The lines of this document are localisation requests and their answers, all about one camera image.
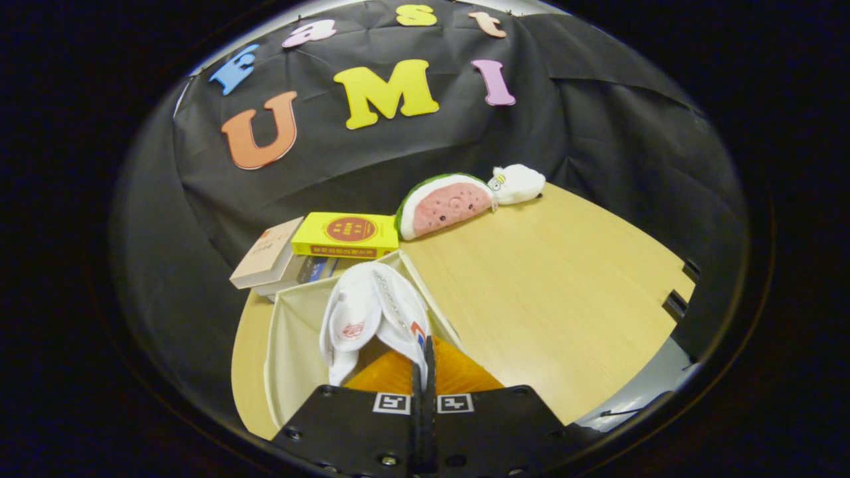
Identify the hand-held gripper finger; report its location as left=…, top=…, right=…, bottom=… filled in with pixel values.
left=272, top=347, right=426, bottom=478
left=425, top=335, right=578, bottom=478

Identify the white canvas shoe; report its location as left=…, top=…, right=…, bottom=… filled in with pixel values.
left=319, top=261, right=432, bottom=387

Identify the cream fabric storage box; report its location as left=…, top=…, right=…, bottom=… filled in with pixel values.
left=264, top=250, right=466, bottom=429

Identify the yellow book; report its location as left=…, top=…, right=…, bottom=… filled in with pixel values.
left=291, top=212, right=400, bottom=260

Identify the watermelon slice plush toy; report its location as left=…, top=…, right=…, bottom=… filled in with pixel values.
left=395, top=173, right=495, bottom=241

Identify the white plush toy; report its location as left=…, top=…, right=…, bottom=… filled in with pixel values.
left=488, top=164, right=547, bottom=206

